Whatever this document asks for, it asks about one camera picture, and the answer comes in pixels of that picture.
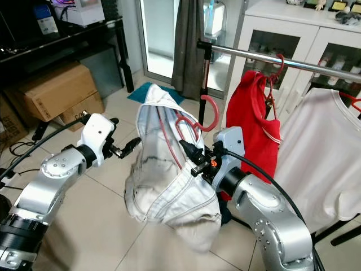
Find white product box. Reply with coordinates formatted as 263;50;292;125
54;0;105;28

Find teal floor mat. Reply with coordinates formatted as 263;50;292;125
127;82;184;105

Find red plastic hanger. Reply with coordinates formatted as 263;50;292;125
158;95;221;170
259;54;285;122
338;90;361;112

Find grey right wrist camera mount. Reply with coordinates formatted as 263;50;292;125
213;127;246;184

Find cardboard box white label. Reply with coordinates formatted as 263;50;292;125
0;96;29;150

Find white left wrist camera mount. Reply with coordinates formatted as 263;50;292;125
81;113;115;167

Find white glass door cabinet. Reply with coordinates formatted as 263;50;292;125
223;0;361;113

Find black power adapter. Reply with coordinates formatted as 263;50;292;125
33;121;49;142

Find blue labelled box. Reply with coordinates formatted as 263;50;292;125
34;5;60;36

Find plain white t-shirt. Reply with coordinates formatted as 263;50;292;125
274;88;361;235

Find red shirt white trim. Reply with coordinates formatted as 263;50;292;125
226;70;283;201

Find black desk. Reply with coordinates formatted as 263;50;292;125
0;17;135;94

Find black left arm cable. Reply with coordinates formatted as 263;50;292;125
0;115;91;181

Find grey curtain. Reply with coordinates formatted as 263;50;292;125
172;0;206;101

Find large brown cardboard box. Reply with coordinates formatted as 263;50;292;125
14;61;105;132

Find cream denim jacket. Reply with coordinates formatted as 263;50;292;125
125;83;222;252

